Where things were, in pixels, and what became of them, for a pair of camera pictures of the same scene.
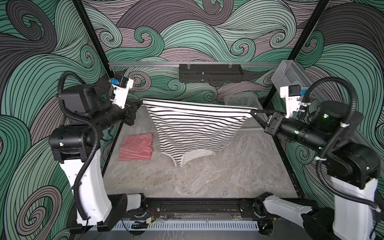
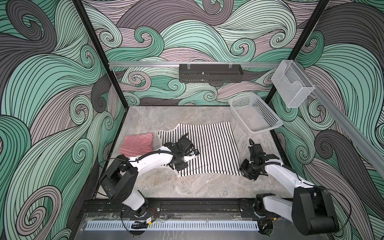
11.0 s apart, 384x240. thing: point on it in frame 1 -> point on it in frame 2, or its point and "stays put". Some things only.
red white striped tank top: [137, 147] stays put
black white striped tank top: [185, 126] -> [216, 142]
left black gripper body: [114, 115] -> [181, 165]
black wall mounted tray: [210, 73] stays put
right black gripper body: [293, 127] -> [249, 169]
